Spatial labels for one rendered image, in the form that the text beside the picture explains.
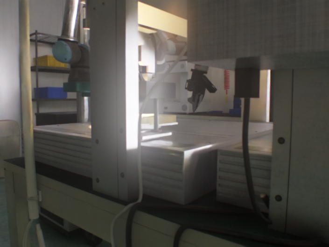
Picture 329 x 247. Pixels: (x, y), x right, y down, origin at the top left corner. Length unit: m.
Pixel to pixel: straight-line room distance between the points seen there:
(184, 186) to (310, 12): 0.33
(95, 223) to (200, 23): 0.46
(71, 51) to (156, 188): 1.24
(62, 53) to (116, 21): 1.13
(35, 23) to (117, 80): 3.95
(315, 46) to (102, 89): 0.40
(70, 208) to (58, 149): 0.18
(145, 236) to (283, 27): 0.40
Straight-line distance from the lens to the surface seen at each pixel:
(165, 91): 0.62
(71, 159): 0.75
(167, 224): 0.48
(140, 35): 0.77
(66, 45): 1.65
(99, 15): 0.60
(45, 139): 0.84
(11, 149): 3.81
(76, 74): 1.77
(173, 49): 1.47
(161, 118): 0.82
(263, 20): 0.29
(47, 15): 4.57
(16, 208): 1.00
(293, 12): 0.29
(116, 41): 0.54
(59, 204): 0.74
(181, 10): 0.67
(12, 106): 4.18
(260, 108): 1.17
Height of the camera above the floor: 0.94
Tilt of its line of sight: 5 degrees down
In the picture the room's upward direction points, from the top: straight up
